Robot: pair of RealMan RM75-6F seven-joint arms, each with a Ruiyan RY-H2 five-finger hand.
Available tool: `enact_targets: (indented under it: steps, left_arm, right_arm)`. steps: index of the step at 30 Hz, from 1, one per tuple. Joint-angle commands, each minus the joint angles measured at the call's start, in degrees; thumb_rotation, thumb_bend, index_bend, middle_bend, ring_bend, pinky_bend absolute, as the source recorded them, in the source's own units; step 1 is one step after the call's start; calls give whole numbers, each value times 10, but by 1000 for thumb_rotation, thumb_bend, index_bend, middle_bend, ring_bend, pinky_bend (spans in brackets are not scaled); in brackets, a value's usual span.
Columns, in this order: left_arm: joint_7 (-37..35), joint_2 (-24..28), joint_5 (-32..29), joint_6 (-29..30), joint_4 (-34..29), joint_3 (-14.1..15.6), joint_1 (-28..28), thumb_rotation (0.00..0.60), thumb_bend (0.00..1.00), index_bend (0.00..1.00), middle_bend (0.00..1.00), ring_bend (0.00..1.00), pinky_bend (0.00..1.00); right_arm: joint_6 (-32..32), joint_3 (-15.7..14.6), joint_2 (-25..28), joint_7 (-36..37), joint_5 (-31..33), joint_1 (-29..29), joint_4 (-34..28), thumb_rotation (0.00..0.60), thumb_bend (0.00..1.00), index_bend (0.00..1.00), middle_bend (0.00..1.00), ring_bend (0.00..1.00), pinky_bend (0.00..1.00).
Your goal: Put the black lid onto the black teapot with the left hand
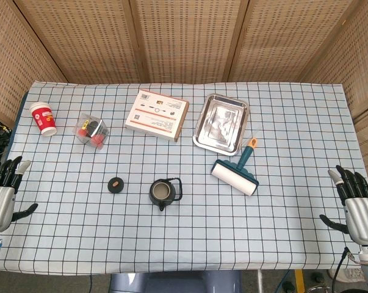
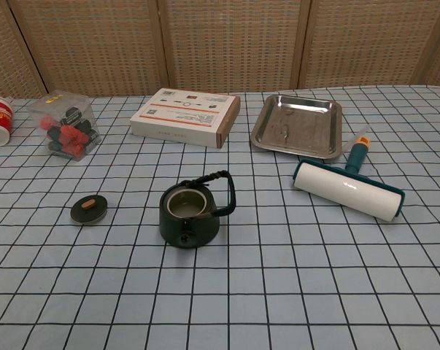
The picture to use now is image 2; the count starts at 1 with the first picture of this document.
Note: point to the dark green teapot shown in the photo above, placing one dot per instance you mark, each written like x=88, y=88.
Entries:
x=188, y=231

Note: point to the stainless steel tray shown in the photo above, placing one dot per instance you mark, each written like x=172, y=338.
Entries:
x=296, y=124

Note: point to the woven bamboo folding screen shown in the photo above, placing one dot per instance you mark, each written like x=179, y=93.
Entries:
x=223, y=43

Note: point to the blue checked tablecloth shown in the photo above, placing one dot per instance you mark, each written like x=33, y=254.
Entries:
x=241, y=291

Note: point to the dark green teapot lid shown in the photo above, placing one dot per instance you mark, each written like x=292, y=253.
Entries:
x=90, y=212

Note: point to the white cardboard box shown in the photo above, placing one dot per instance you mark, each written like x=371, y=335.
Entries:
x=183, y=113

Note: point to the clear box of red-black items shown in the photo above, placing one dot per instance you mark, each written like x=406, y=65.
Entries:
x=64, y=127

